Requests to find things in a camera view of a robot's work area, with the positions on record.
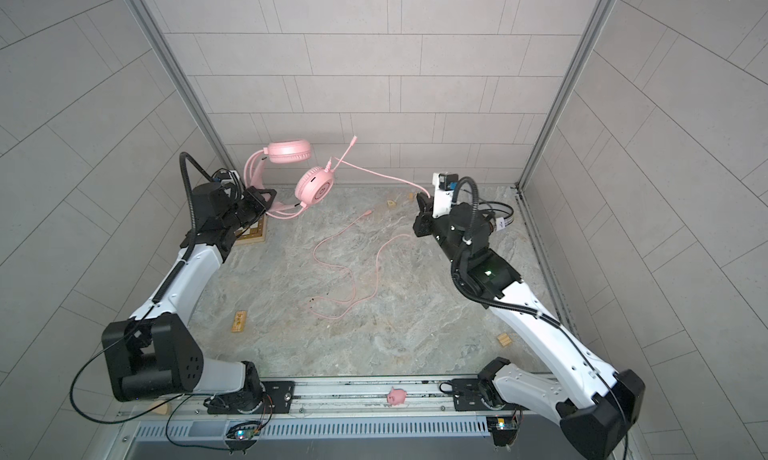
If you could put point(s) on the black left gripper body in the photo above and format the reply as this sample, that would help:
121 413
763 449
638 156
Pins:
245 211

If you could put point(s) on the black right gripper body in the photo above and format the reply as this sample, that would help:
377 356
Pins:
444 230

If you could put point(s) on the white black headphones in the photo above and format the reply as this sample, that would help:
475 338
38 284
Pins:
501 214

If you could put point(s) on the pink headphones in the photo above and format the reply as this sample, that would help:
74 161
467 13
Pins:
311 188

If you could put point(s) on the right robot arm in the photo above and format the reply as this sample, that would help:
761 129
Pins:
594 404

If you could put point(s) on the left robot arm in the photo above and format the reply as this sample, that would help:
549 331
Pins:
153 354

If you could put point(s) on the wooden folded chess board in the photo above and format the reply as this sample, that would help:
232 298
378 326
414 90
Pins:
255 233

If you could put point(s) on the rectangular wooden block left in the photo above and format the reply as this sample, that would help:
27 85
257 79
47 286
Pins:
239 321

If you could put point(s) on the wooden block right front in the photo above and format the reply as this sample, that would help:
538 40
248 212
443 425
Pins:
504 339

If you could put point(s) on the pink pig toy centre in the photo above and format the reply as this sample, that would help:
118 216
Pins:
396 397

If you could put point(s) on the right circuit board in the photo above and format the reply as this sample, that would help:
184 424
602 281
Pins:
503 430

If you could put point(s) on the circuit board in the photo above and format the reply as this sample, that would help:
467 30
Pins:
503 430
244 432

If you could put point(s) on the round wooden piece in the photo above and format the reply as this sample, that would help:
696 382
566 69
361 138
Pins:
160 408

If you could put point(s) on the left circuit board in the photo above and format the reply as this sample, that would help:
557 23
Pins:
244 432

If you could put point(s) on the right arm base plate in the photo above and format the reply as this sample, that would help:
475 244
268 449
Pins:
473 394

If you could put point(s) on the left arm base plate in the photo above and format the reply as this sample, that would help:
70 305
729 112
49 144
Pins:
276 397

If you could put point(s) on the aluminium rail frame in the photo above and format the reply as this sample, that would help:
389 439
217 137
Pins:
325 408

